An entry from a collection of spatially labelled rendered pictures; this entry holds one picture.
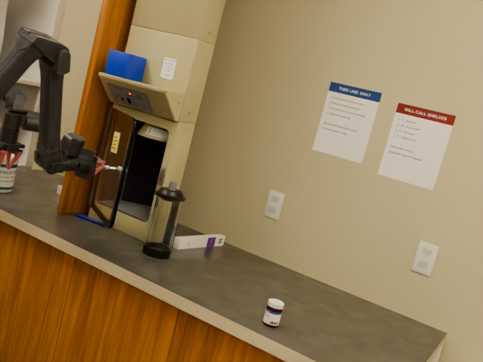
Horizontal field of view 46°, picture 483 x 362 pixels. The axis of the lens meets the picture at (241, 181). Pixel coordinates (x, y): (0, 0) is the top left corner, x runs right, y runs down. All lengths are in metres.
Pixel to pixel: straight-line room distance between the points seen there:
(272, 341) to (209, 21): 1.14
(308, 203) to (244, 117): 0.47
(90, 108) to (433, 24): 1.31
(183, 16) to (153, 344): 1.14
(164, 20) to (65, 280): 1.00
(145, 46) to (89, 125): 0.38
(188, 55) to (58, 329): 1.06
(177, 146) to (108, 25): 0.53
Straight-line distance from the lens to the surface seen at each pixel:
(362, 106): 2.25
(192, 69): 2.10
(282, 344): 1.62
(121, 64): 2.15
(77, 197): 2.37
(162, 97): 2.03
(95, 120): 2.32
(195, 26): 2.12
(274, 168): 2.37
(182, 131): 2.13
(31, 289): 2.23
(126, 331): 1.95
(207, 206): 2.53
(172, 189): 2.01
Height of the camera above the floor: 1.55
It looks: 8 degrees down
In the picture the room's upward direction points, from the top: 15 degrees clockwise
